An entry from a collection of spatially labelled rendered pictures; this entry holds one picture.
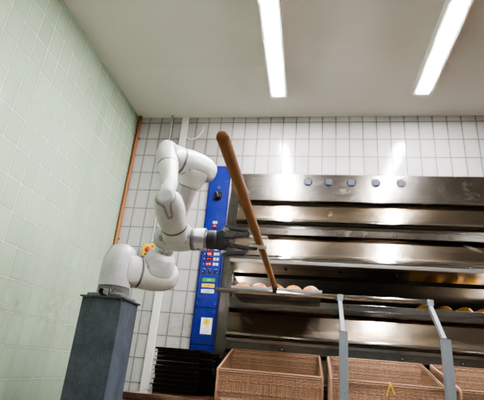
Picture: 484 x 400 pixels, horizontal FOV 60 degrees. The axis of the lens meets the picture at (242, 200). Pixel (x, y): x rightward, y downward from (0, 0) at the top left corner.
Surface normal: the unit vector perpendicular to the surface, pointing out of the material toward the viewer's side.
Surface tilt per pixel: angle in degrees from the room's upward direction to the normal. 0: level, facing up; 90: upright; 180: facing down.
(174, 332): 90
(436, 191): 90
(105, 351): 90
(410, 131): 90
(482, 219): 70
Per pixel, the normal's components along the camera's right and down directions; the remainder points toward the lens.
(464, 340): -0.11, -0.67
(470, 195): -0.14, -0.38
